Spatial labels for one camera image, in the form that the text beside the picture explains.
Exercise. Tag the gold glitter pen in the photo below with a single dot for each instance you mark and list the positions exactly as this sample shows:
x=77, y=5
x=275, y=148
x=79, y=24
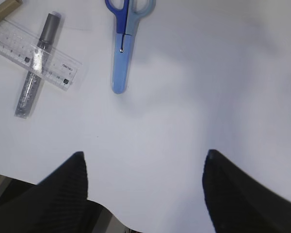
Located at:
x=8, y=6

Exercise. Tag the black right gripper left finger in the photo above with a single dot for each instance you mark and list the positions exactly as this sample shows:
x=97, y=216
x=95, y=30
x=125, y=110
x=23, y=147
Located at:
x=55, y=205

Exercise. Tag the silver glitter pen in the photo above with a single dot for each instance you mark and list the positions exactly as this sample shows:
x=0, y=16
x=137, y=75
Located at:
x=41, y=54

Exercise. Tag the clear plastic ruler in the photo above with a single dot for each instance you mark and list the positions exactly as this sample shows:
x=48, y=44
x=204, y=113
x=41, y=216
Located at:
x=17, y=45

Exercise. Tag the blue scissors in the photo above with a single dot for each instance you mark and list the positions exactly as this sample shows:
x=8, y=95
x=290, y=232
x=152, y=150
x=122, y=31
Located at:
x=127, y=21

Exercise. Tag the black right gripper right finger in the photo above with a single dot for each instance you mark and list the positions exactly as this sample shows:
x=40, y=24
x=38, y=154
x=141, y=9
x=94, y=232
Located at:
x=237, y=203

